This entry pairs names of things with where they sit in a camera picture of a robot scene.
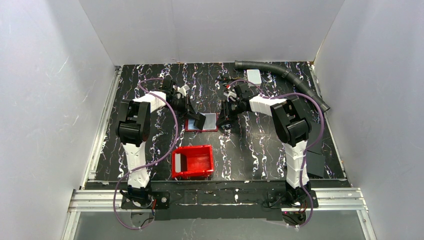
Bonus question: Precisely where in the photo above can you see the black credit card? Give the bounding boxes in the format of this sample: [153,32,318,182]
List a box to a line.
[193,112,206,131]

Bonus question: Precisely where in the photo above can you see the red plastic bin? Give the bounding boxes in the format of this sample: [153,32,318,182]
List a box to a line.
[171,144,215,180]

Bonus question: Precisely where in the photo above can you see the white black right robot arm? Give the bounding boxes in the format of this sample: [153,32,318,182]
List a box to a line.
[216,83,312,189]

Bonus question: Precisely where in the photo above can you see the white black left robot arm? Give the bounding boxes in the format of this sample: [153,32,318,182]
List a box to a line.
[116,78,206,189]

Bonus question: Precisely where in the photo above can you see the lower black card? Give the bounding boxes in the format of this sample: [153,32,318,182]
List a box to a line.
[306,151,326,179]

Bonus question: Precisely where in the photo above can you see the black grey pliers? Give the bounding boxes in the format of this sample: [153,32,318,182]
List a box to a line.
[216,75,246,89]

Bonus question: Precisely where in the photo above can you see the white rectangular box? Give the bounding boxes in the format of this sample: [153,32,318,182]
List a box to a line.
[246,69,262,87]

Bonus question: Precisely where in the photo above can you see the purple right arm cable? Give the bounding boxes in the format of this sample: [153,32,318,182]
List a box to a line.
[226,79,326,229]

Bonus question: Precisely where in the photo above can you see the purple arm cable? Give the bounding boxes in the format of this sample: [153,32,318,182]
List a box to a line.
[113,78,180,231]
[226,79,326,229]

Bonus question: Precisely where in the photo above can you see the grey corrugated hose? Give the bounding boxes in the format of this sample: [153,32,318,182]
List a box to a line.
[234,59,331,114]

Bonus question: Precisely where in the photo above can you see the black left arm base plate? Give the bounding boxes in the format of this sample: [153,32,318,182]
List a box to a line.
[119,187,170,210]

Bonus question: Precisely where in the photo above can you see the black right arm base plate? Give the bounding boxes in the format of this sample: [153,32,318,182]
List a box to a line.
[262,188,319,211]

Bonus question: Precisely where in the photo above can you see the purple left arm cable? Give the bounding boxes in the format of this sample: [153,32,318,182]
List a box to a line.
[113,78,180,231]

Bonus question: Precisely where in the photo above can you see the aluminium frame rail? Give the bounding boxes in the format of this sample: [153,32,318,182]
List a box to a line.
[62,63,376,240]

